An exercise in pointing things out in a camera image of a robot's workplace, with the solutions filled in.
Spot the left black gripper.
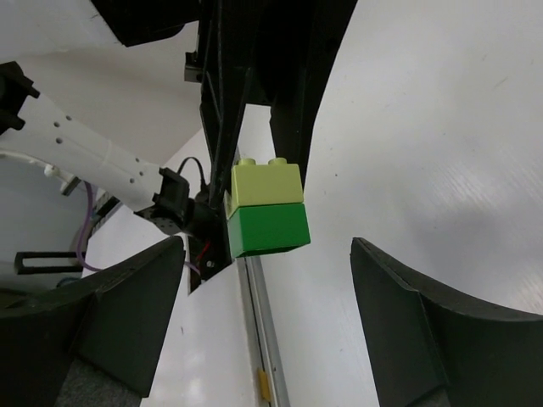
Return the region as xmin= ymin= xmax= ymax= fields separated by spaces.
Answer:
xmin=91 ymin=0 xmax=256 ymax=272

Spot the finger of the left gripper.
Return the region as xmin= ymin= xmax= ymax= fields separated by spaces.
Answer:
xmin=255 ymin=0 xmax=357 ymax=181

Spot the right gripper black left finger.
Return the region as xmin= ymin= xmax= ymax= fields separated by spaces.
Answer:
xmin=1 ymin=237 xmax=185 ymax=406

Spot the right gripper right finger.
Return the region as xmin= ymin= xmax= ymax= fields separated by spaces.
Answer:
xmin=350 ymin=237 xmax=542 ymax=406

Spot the yellow top of stack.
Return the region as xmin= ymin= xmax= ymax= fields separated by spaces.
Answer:
xmin=225 ymin=158 xmax=304 ymax=218

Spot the green and yellow lego stack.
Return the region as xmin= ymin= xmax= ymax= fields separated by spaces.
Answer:
xmin=227 ymin=203 xmax=311 ymax=258

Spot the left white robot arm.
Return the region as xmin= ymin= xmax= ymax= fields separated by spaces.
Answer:
xmin=1 ymin=1 xmax=355 ymax=276

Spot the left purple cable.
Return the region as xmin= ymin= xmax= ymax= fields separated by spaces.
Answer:
xmin=76 ymin=181 xmax=204 ymax=272

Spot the aluminium front rail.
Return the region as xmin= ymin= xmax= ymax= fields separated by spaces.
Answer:
xmin=236 ymin=256 xmax=291 ymax=407

